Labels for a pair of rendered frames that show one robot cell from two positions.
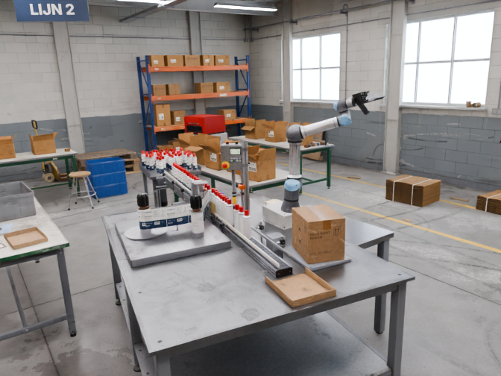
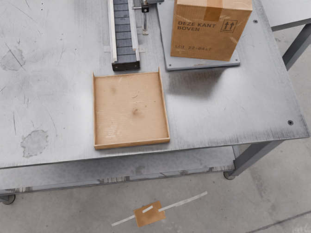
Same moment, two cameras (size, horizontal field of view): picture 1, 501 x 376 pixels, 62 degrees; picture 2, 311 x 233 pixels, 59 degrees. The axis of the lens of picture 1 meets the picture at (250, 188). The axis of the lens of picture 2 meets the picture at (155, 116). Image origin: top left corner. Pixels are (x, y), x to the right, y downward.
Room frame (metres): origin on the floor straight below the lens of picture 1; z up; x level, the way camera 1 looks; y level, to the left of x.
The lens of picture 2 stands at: (1.64, -0.45, 1.76)
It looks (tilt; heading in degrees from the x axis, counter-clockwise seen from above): 65 degrees down; 13
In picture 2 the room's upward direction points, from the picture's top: 4 degrees clockwise
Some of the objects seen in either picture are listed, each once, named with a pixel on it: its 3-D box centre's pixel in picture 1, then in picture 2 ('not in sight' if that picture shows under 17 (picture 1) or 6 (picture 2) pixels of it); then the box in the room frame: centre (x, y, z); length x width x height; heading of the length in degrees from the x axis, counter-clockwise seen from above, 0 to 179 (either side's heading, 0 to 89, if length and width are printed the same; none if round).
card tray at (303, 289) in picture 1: (299, 286); (129, 105); (2.06, -0.25, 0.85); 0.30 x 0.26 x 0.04; 24
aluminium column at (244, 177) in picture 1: (244, 185); not in sight; (3.07, 0.04, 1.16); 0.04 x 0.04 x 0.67; 24
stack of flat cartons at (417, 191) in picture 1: (412, 189); not in sight; (6.33, -2.54, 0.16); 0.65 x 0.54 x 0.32; 39
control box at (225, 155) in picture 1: (232, 157); not in sight; (3.11, 0.12, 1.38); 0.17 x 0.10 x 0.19; 79
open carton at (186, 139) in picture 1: (191, 146); not in sight; (6.34, 0.87, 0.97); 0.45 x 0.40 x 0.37; 126
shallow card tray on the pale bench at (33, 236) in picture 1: (25, 237); not in sight; (3.05, 1.75, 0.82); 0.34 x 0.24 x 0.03; 40
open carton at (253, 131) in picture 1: (255, 128); not in sight; (8.34, -0.14, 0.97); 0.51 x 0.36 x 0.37; 127
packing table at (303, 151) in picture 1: (276, 161); not in sight; (7.87, -0.53, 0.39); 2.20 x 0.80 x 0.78; 34
